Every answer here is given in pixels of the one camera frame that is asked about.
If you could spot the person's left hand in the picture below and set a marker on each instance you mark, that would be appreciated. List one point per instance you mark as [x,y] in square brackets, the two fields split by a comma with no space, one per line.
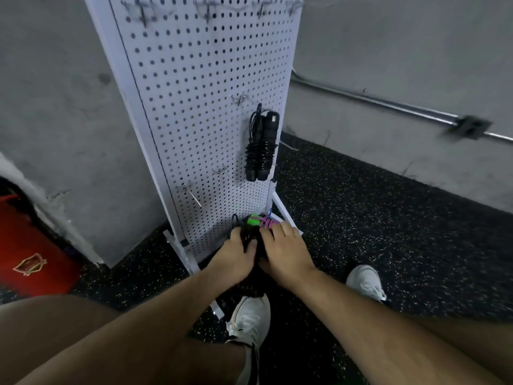
[232,260]

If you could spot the person's right hand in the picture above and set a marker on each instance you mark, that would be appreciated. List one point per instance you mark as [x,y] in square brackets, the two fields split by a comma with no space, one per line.
[287,256]

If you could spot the white pegboard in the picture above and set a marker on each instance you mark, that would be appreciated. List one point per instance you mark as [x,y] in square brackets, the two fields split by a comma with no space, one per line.
[200,92]

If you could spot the person's right forearm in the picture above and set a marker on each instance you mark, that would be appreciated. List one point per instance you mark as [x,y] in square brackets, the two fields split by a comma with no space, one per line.
[377,332]

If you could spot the person's left forearm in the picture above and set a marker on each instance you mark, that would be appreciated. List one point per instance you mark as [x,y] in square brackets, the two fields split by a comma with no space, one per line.
[128,332]

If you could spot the white pegboard stand foot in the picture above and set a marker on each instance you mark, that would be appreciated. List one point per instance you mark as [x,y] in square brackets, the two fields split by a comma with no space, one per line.
[286,216]
[188,264]

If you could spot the metal pegboard hook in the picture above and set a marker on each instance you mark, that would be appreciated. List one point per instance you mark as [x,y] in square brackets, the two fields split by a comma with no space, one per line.
[207,8]
[144,12]
[260,7]
[218,170]
[192,196]
[239,98]
[292,6]
[287,144]

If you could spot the person's left leg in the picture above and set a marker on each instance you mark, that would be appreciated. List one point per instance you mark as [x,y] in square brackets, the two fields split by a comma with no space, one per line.
[48,332]

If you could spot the person's leg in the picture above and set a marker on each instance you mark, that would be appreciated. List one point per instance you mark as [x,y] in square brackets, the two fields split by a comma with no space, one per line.
[48,332]
[469,349]

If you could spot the person's right leg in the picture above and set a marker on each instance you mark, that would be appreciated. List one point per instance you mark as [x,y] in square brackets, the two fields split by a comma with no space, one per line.
[469,349]

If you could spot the white left shoe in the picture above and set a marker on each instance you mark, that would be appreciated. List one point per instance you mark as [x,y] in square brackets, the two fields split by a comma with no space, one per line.
[248,320]

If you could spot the white shoe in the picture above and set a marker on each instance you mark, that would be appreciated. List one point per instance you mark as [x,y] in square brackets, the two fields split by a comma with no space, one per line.
[366,282]
[248,320]

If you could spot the white right shoe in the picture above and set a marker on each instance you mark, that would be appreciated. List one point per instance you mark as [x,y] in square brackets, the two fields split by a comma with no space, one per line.
[366,282]

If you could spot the metal conduit pipe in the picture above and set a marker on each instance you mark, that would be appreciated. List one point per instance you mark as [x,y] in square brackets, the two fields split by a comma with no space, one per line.
[369,101]

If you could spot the red floor object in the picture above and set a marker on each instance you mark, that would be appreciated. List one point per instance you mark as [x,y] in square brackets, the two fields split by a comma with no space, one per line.
[32,252]

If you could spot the grey electrical junction box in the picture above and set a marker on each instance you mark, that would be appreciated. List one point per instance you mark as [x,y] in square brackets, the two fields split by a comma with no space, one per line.
[469,126]

